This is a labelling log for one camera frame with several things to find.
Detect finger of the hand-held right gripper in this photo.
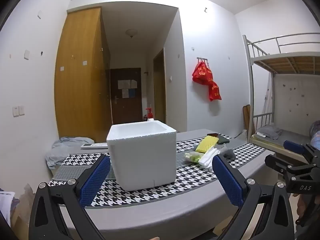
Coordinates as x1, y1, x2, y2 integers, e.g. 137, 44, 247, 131
265, 154, 298, 178
284, 140, 313, 159

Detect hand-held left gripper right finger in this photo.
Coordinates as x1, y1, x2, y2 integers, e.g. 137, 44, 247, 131
212, 154, 295, 240

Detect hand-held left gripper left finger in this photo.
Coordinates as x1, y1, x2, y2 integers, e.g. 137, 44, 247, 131
29, 154, 112, 240

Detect white foam fruit net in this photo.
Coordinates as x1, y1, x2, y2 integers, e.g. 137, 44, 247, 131
199, 146, 222, 169

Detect green plastic packet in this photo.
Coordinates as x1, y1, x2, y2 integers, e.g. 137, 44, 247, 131
184, 151, 204, 164

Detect yellow foam fruit net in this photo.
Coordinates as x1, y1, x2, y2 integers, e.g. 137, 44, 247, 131
195, 135, 219, 153

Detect white foam box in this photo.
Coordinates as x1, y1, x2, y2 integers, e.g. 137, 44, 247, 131
107, 120, 177, 192

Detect grey cloth on bunk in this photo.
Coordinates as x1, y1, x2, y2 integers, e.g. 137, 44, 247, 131
256, 125, 283, 140

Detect white remote control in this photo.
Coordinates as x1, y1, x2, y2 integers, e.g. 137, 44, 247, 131
81, 142, 108, 150

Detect black smartphone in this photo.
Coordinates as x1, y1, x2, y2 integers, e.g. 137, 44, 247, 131
207, 132, 230, 145

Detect grey-blue crumpled clothes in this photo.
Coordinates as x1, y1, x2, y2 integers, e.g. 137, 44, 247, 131
45, 137, 95, 169

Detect wooden board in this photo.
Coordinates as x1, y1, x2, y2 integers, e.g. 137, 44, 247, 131
243, 104, 254, 134

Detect white hanging cloth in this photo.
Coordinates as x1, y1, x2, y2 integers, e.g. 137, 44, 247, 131
261, 74, 274, 125

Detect grey houndstooth tablecloth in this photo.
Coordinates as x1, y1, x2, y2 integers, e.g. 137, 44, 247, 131
46, 129, 275, 240

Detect dark brown door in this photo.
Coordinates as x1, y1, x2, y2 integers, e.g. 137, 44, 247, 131
110, 67, 142, 125

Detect metal bunk bed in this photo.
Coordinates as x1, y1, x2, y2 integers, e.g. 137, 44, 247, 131
242, 32, 320, 155

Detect red plastic bag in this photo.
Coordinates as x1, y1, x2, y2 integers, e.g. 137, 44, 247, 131
192, 61, 213, 84
207, 81, 222, 102

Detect printed paper sheet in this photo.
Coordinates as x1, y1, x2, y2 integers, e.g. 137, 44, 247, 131
0, 191, 15, 220

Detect wooden wardrobe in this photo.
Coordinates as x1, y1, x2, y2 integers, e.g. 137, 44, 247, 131
54, 7, 112, 143

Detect double wall switch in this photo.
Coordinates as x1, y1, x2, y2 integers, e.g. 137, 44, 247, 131
12, 105, 25, 117

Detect wooden door frame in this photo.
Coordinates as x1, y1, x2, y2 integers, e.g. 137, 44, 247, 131
153, 49, 167, 124

